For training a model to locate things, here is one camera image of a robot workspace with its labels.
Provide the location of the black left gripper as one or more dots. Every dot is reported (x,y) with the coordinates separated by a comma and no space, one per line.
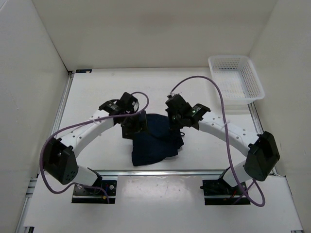
(139,127)

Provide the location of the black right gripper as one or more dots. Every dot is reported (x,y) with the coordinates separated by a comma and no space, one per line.
(173,126)

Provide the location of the navy blue shorts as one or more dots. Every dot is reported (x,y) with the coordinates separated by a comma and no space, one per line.
(157,143)

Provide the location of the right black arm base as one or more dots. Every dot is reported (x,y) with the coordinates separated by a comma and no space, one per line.
(217,193)

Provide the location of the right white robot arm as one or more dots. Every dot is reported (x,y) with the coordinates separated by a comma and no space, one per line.
(237,137)

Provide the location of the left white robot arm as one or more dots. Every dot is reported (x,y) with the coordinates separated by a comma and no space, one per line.
(59,154)

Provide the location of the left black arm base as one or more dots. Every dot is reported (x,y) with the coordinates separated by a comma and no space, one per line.
(83,195)

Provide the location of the white perforated plastic basket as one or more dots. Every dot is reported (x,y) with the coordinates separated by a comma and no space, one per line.
(237,80)

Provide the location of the aluminium front rail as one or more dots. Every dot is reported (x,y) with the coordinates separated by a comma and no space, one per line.
(199,172)

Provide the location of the aluminium left side rail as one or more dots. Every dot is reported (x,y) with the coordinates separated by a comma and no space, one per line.
(20,228)

